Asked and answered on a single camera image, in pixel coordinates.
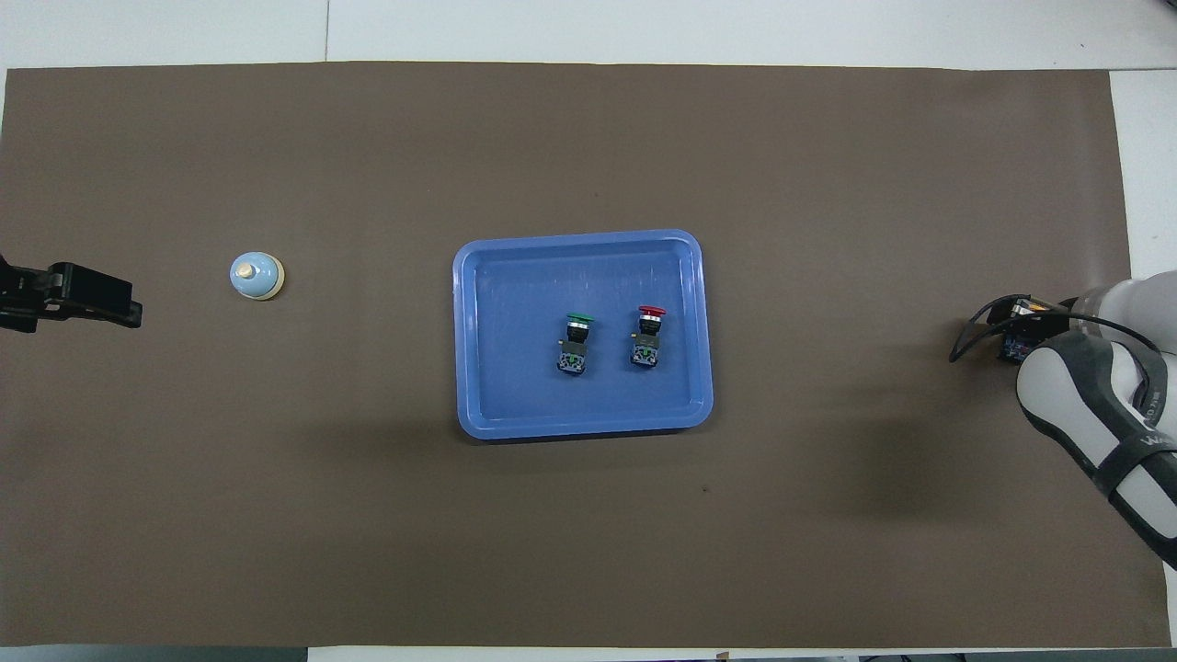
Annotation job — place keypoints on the red push button switch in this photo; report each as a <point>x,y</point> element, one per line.
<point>646,352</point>

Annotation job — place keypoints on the brown table mat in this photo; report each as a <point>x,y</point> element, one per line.
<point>276,506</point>

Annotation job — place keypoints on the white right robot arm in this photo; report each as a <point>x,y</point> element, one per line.
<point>1076,386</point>

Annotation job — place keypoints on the green push button switch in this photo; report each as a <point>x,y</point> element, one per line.
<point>572,360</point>

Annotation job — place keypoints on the light blue service bell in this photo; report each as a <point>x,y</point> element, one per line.
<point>255,276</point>

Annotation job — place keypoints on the blue plastic tray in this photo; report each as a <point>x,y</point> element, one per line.
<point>515,368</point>

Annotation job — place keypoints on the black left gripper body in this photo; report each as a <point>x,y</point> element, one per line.
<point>20,299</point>

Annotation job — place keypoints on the yellow push button switch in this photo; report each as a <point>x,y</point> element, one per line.
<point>1019,348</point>

